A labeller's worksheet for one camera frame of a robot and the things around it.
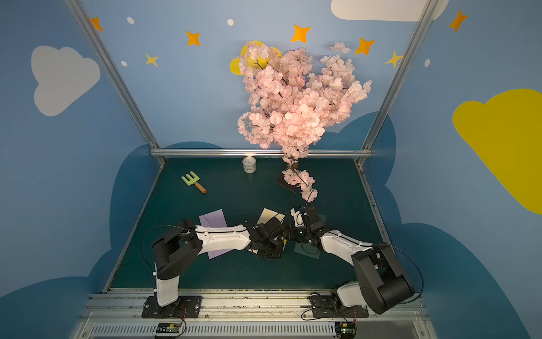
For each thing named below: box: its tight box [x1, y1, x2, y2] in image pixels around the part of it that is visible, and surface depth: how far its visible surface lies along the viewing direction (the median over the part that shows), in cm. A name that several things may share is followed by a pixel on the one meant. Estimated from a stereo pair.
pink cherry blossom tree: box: [237, 42, 372, 203], surface depth 73 cm
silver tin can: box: [242, 156, 257, 174], surface depth 117 cm
